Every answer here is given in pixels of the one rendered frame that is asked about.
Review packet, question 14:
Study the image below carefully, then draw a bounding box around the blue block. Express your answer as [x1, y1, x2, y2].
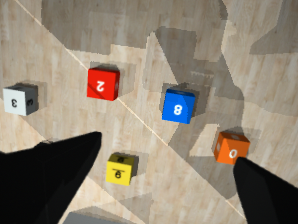
[161, 89, 196, 124]

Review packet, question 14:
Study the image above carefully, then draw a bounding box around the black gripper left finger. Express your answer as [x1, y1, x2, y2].
[0, 131, 102, 224]

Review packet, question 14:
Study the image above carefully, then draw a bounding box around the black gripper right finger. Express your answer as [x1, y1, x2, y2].
[233, 157, 298, 224]

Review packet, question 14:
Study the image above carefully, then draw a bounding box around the orange block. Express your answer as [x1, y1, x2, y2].
[214, 132, 251, 164]

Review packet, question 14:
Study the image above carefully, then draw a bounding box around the red block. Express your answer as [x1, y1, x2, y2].
[87, 68, 120, 101]

